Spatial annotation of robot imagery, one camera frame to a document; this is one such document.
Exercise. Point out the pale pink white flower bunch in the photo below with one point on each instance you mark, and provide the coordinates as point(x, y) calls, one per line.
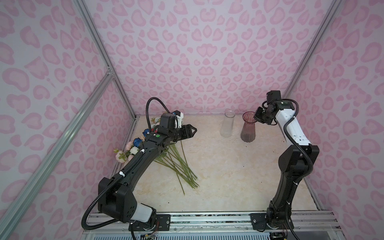
point(124, 156)

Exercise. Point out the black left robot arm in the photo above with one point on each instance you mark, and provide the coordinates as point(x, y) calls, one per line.
point(116, 194)

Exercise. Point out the purple ribbed glass vase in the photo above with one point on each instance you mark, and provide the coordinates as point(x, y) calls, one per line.
point(248, 133)

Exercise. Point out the aluminium frame profile left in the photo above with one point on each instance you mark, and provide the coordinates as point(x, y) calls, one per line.
point(62, 115)

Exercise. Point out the aluminium frame profile right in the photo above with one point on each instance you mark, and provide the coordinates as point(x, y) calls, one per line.
point(332, 12)

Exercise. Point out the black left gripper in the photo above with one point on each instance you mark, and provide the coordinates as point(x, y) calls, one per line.
point(187, 131)

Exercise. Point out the clear glass vase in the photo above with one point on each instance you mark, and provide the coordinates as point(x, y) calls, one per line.
point(227, 124)

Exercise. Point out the pink rose spray stem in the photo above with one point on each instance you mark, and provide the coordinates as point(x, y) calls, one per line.
point(176, 161)

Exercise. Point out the aluminium frame profile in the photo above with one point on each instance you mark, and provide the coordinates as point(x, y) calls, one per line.
point(62, 115)
point(332, 12)

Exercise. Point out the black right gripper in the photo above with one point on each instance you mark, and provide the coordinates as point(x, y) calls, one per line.
point(257, 116)

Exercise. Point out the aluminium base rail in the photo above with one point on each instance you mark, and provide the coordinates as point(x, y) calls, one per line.
point(305, 225)

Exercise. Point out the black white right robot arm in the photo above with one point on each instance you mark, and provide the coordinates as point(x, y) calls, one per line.
point(295, 163)

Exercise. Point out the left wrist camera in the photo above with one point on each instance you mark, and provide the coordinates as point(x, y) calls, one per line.
point(178, 119)

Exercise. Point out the blue rose stem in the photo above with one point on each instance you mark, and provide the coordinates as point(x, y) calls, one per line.
point(146, 132)

